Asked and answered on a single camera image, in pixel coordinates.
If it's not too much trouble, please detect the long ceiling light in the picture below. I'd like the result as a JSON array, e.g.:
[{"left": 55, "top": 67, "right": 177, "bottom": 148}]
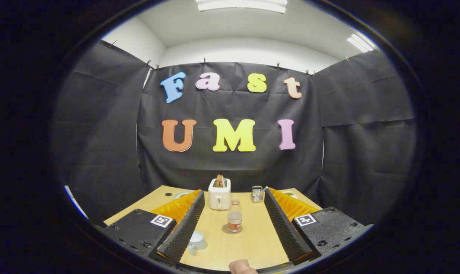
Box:
[{"left": 195, "top": 0, "right": 288, "bottom": 14}]

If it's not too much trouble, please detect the pale grey cup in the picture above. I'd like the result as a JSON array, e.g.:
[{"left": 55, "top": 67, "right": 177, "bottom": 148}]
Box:
[{"left": 187, "top": 231, "right": 208, "bottom": 256}]

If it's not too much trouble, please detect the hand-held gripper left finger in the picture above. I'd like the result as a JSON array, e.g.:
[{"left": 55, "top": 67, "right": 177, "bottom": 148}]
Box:
[{"left": 102, "top": 190, "right": 206, "bottom": 264}]

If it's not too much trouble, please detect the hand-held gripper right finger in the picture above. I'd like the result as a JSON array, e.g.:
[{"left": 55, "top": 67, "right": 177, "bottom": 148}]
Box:
[{"left": 264, "top": 187, "right": 373, "bottom": 266}]

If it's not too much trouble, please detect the wooden table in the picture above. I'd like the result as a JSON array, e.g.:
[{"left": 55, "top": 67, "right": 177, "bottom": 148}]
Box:
[{"left": 103, "top": 185, "right": 324, "bottom": 272}]

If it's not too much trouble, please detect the small ceiling light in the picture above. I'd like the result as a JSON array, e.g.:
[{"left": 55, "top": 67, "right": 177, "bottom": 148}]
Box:
[{"left": 346, "top": 33, "right": 374, "bottom": 53}]

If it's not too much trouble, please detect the clear juice bottle red label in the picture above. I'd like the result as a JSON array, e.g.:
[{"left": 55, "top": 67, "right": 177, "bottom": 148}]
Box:
[{"left": 227, "top": 199, "right": 243, "bottom": 233}]

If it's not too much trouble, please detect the black backdrop cloth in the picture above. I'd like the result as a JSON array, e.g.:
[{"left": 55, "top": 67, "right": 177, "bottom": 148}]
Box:
[{"left": 51, "top": 40, "right": 417, "bottom": 225}]

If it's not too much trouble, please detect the white toaster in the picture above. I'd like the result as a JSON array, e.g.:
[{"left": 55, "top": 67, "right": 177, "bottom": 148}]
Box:
[{"left": 208, "top": 178, "right": 232, "bottom": 210}]

